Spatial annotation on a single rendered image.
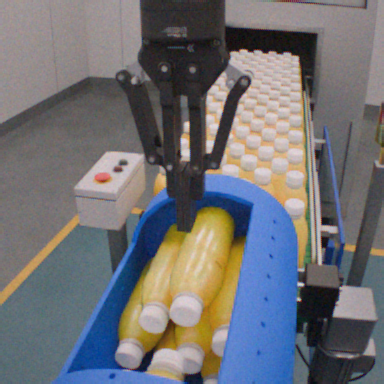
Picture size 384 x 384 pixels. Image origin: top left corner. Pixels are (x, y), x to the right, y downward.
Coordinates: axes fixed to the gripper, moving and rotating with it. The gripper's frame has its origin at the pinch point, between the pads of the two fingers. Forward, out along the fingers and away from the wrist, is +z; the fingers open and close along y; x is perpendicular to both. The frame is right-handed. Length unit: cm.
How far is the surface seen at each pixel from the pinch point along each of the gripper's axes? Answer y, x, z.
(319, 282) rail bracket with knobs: 19.2, 28.4, 33.1
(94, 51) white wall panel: -226, 463, 82
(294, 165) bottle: 13, 63, 25
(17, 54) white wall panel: -250, 332, 56
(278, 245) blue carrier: 10.2, 13.1, 14.3
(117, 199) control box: -25, 38, 25
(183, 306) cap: -0.5, -0.6, 15.2
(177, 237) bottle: -5.9, 17.6, 18.2
